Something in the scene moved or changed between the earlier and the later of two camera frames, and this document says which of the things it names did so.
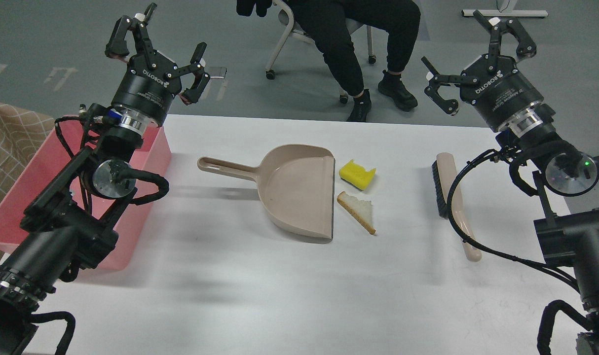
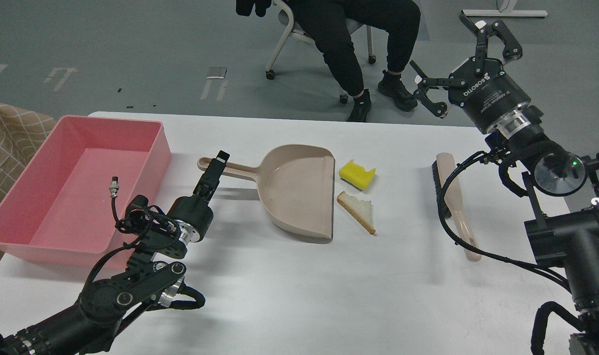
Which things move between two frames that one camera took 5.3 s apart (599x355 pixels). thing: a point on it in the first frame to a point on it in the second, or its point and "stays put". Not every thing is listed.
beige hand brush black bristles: (443, 172) stays put
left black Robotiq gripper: (147, 92) to (191, 209)
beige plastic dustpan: (296, 186) stays put
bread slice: (361, 210) stays put
